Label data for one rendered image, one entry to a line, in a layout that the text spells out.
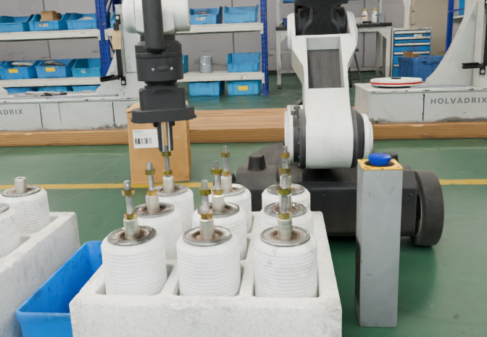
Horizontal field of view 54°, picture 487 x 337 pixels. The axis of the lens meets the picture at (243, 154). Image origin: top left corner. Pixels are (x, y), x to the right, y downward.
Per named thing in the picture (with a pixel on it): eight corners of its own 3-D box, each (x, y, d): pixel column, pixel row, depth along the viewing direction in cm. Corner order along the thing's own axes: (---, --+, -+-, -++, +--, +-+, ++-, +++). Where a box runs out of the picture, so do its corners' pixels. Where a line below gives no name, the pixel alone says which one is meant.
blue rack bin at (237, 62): (230, 70, 582) (230, 53, 578) (261, 69, 579) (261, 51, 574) (225, 72, 534) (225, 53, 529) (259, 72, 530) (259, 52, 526)
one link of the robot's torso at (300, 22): (293, 43, 139) (293, 1, 133) (340, 40, 138) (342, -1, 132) (294, 57, 128) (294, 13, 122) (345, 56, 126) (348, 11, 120)
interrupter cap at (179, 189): (159, 186, 101) (159, 183, 101) (193, 187, 99) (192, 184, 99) (144, 197, 94) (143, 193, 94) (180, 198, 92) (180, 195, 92)
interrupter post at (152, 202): (147, 210, 86) (146, 193, 85) (161, 209, 86) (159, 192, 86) (146, 214, 84) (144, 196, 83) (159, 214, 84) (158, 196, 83)
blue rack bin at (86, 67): (88, 75, 599) (86, 58, 595) (117, 74, 595) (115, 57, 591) (70, 77, 551) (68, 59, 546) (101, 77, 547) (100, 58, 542)
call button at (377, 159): (366, 163, 89) (366, 152, 89) (388, 163, 89) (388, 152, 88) (369, 169, 85) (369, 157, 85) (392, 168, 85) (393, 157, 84)
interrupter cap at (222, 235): (235, 245, 69) (235, 240, 69) (184, 251, 68) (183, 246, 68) (228, 227, 77) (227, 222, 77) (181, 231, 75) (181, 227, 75)
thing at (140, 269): (153, 363, 72) (143, 252, 68) (99, 352, 75) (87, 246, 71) (181, 327, 80) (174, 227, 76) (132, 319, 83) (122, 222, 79)
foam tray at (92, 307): (152, 284, 110) (146, 211, 106) (322, 286, 106) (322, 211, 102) (81, 409, 72) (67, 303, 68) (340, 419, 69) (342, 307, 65)
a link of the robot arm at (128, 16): (125, 38, 88) (134, 15, 99) (174, 37, 88) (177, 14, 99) (119, 3, 84) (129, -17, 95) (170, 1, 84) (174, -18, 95)
